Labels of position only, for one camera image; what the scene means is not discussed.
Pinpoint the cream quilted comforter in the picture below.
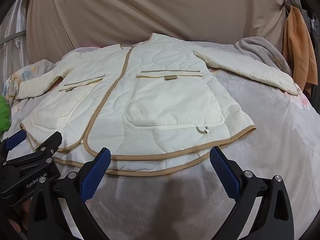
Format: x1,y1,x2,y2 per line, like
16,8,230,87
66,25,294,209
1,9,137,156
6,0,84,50
16,32,299,177

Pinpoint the silver plastic sheet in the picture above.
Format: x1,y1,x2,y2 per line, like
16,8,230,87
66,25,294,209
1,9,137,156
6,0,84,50
0,0,30,80

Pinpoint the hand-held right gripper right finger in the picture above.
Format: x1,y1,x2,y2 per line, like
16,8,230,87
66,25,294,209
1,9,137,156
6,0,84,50
209,146,294,240

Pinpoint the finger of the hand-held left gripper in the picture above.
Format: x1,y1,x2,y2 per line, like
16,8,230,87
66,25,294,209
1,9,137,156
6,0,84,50
1,131,63,174
0,131,27,160

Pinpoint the beige fabric backdrop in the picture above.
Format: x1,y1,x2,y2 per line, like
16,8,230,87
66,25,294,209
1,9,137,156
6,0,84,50
25,0,292,55

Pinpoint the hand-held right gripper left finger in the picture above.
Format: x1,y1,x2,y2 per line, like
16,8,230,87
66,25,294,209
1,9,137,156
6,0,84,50
27,147,112,240

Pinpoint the grey floral blanket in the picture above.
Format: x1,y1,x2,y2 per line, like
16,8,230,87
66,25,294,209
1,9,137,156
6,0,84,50
0,37,320,240

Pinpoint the green cloth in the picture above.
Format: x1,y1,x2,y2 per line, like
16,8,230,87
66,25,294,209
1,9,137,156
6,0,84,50
0,95,11,133

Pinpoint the orange hanging garment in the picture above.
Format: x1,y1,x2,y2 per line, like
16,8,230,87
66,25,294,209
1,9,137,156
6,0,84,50
282,5,318,93

